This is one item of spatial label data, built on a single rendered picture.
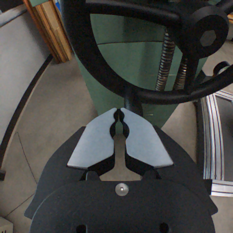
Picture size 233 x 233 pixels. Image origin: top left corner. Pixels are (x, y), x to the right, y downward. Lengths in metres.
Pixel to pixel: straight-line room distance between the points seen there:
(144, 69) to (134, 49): 0.08
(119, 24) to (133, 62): 0.12
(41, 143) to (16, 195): 0.52
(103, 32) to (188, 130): 0.97
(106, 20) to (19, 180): 1.26
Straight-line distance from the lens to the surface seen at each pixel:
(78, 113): 1.07
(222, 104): 1.15
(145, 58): 0.37
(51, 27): 1.70
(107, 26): 0.32
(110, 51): 0.34
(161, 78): 0.26
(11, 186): 1.33
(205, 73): 0.48
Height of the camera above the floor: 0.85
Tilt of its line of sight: 60 degrees down
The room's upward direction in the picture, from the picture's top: 7 degrees counter-clockwise
